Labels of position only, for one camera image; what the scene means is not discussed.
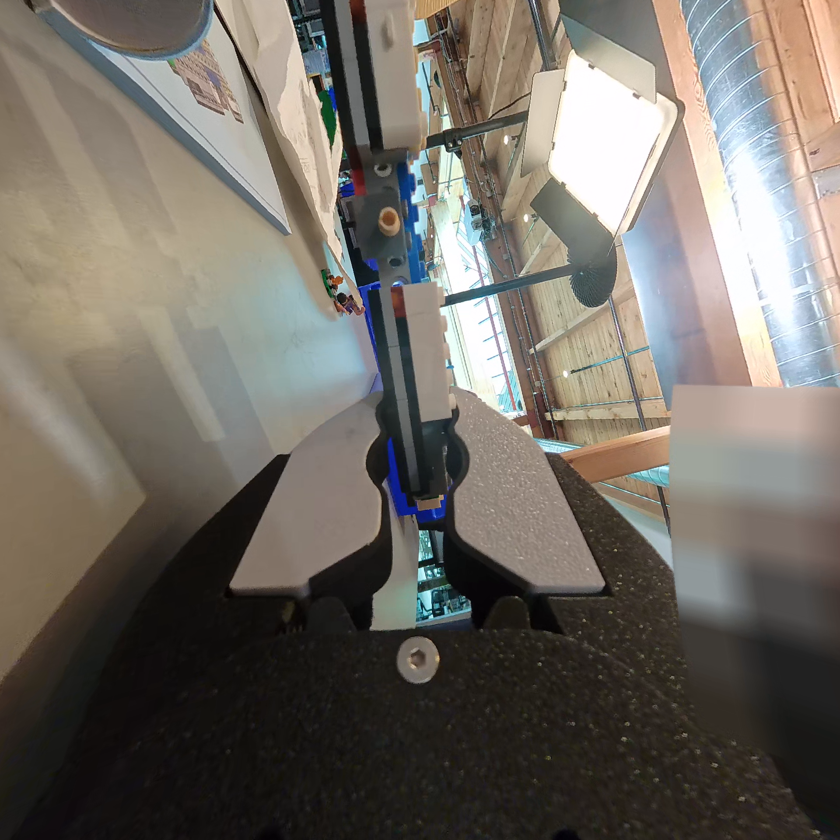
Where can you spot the wooden handrail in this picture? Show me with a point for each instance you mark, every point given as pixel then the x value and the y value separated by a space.
pixel 623 456

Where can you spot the toy brick model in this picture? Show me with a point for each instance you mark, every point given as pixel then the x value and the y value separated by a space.
pixel 420 341

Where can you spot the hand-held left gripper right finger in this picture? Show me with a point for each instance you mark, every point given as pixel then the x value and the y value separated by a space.
pixel 518 505

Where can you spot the small colourful toy brick figure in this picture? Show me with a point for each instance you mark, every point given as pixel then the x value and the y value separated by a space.
pixel 344 298

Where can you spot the silver ventilation duct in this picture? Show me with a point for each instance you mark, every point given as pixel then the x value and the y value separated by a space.
pixel 768 197

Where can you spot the green toy brick plate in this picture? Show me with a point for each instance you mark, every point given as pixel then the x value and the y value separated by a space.
pixel 325 111

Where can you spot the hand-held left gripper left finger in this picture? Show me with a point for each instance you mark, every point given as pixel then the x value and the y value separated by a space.
pixel 315 499

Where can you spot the white ceiling projector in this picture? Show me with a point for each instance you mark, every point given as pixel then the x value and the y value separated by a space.
pixel 478 222

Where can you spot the studio light panel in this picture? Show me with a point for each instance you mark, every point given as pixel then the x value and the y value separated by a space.
pixel 604 151

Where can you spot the black light stand pole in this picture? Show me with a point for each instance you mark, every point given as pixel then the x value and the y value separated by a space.
pixel 479 128
pixel 512 283

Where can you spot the instruction booklet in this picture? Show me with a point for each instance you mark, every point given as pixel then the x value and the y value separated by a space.
pixel 216 151

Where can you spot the crumpled white paper sheet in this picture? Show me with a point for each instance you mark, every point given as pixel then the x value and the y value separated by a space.
pixel 289 98

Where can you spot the grey round dish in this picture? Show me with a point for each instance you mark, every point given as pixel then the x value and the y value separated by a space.
pixel 131 26

